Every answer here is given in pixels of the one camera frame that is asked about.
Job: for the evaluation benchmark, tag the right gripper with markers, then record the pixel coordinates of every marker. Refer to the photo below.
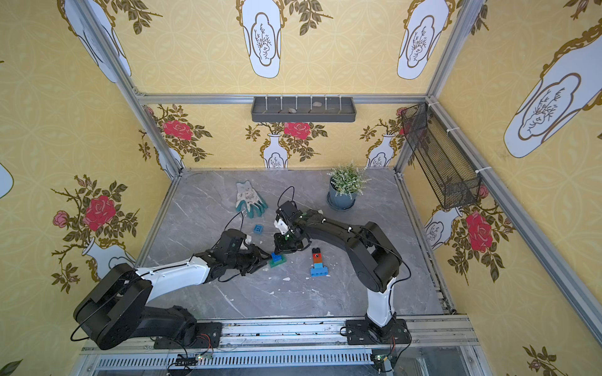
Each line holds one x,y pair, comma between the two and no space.
286,240

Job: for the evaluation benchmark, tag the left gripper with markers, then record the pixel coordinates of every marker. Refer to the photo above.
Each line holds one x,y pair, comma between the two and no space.
256,256

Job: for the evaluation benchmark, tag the green 2x4 brick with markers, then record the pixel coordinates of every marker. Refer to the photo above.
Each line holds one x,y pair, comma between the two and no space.
272,265

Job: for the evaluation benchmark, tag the dark blue 2x2 brick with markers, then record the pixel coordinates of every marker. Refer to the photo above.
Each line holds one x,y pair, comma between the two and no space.
277,259

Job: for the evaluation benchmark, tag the light blue 2x4 brick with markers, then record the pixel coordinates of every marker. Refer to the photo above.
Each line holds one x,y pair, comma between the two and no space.
319,271

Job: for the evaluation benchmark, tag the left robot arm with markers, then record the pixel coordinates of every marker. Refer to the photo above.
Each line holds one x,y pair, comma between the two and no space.
117,309

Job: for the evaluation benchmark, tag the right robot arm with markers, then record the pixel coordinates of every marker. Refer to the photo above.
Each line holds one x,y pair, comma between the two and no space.
375,260

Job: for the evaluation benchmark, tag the green white work glove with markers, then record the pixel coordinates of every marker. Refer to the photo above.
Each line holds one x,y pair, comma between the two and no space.
249,201

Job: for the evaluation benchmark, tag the potted plant grey pot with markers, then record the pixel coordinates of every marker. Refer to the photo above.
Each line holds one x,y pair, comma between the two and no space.
346,183

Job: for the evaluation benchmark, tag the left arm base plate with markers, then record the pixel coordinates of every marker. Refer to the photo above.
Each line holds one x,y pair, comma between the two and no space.
203,335

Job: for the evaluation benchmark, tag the grey wall shelf tray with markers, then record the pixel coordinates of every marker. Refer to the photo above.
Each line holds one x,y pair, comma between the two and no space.
306,109

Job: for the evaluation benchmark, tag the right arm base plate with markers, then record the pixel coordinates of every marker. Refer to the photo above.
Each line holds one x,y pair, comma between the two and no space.
365,332

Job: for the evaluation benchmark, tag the black wire mesh basket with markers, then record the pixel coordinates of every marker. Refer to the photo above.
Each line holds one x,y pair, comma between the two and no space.
449,173

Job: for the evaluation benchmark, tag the aluminium front rail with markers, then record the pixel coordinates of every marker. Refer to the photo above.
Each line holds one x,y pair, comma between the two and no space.
440,344

